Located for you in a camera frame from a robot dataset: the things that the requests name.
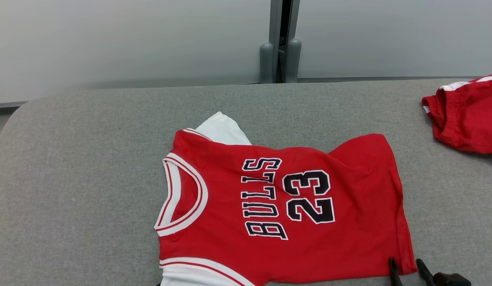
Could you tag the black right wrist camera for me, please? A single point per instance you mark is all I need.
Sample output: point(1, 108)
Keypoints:
point(452, 280)

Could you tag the white partition panel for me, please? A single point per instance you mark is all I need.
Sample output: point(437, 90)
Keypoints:
point(389, 35)
point(130, 39)

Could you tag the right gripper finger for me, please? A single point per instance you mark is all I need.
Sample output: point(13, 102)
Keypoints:
point(427, 276)
point(395, 274)

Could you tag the red Bulls jersey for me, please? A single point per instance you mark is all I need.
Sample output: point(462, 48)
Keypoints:
point(349, 178)

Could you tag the red shorts white stripes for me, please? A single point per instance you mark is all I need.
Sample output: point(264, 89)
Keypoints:
point(468, 115)

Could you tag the grey partition post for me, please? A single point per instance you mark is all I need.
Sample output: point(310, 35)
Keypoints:
point(295, 18)
point(275, 20)

